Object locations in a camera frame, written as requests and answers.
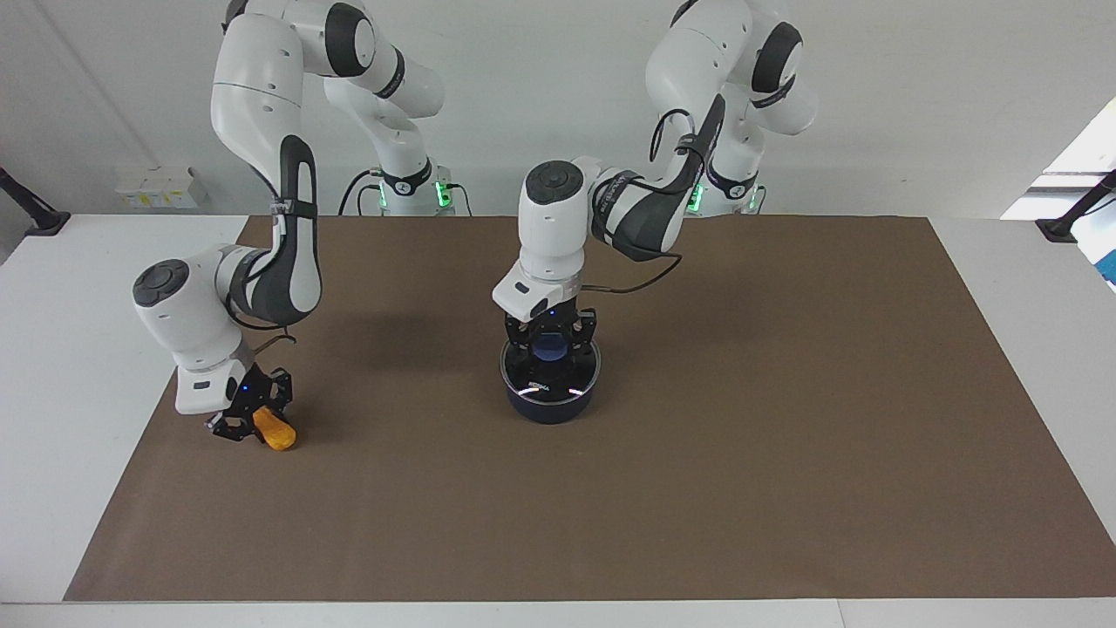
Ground orange corn cob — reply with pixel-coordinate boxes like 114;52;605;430
253;408;298;452

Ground glass lid with blue knob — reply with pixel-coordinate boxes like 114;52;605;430
500;331;602;407

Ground brown table mat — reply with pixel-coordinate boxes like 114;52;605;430
63;215;1116;603

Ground black clamp stand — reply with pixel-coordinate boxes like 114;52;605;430
1036;169;1116;244
0;166;71;237

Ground blue box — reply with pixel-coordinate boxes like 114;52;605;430
1079;214;1116;290

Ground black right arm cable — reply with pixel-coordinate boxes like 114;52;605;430
225;166;302;347

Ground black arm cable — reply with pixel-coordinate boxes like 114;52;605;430
579;105;726;296
225;166;302;347

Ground dark pot with purple handle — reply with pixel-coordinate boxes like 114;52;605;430
500;336;602;427

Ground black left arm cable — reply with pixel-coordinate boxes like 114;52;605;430
579;105;726;296

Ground white wall socket boxes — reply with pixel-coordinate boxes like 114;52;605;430
116;167;210;211

